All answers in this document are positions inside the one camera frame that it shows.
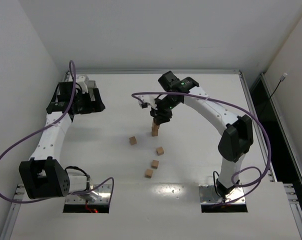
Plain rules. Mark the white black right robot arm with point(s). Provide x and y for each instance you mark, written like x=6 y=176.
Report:
x=236 y=131

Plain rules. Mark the metal base plate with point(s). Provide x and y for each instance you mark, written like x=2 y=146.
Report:
x=99 y=196
x=208 y=196

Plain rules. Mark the long wooden block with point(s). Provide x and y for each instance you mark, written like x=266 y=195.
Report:
x=154 y=131

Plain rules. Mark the striped wooden block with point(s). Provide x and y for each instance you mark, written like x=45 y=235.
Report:
x=154 y=124

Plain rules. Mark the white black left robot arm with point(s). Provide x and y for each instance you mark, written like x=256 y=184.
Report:
x=42 y=175

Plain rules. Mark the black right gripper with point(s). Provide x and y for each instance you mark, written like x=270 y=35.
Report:
x=161 y=118

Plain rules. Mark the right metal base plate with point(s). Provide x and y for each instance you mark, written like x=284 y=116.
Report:
x=208 y=196

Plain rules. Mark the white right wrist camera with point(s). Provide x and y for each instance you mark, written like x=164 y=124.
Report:
x=147 y=101

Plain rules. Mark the aluminium table frame rail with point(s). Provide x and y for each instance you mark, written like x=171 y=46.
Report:
x=159 y=71

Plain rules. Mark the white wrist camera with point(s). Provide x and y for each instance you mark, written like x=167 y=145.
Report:
x=82 y=84
x=147 y=101

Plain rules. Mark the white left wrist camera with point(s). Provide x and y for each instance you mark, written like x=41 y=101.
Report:
x=82 y=84

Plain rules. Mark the translucent grey plastic bin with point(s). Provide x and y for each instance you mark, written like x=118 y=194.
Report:
x=91 y=85

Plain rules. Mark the small wooden cube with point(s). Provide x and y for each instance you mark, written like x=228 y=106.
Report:
x=148 y=173
x=155 y=164
x=160 y=151
x=133 y=140

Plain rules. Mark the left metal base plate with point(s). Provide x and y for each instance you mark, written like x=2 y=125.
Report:
x=99 y=196

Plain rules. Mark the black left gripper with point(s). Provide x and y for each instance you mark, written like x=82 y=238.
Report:
x=95 y=100

